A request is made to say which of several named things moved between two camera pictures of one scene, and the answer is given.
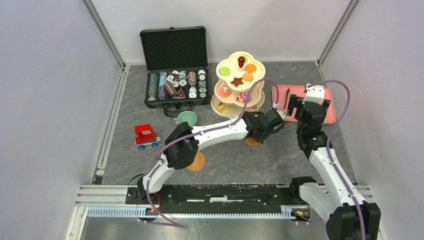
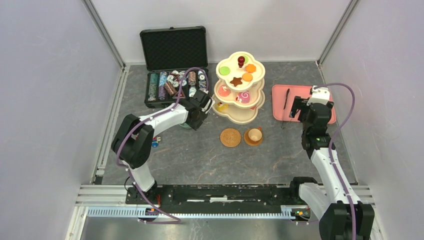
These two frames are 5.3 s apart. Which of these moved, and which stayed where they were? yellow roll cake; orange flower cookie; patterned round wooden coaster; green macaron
Moved: patterned round wooden coaster
Stayed: green macaron; orange flower cookie; yellow roll cake
